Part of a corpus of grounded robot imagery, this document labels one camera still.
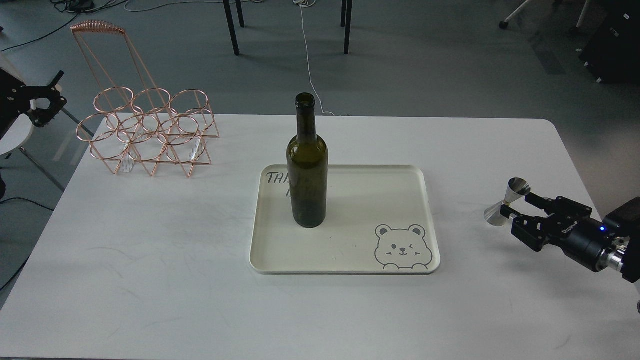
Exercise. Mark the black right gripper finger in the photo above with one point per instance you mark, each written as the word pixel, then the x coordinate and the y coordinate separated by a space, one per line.
pixel 509 213
pixel 548 205

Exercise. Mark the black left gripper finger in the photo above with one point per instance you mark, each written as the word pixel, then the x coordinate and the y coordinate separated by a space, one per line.
pixel 40 117
pixel 47 92

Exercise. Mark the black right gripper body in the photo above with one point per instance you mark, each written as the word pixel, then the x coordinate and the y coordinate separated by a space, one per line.
pixel 594 244

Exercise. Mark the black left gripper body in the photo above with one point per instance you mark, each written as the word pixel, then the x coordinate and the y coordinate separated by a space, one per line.
pixel 15 100

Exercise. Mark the steel double jigger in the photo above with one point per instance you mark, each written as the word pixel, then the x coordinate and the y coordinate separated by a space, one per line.
pixel 517 188

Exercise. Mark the dark green wine bottle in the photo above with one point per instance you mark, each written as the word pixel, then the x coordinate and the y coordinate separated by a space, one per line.
pixel 307 163

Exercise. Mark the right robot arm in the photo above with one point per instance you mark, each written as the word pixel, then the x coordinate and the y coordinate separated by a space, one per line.
pixel 630 217

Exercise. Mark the cream bear serving tray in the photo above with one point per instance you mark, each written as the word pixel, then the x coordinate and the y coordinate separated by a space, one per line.
pixel 378 221

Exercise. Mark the black equipment case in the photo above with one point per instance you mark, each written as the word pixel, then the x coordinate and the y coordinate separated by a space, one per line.
pixel 612 54

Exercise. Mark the black table legs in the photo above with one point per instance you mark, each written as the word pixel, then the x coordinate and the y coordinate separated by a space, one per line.
pixel 234 21

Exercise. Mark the copper wire bottle rack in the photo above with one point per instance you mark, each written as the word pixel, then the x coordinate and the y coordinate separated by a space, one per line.
pixel 150 127

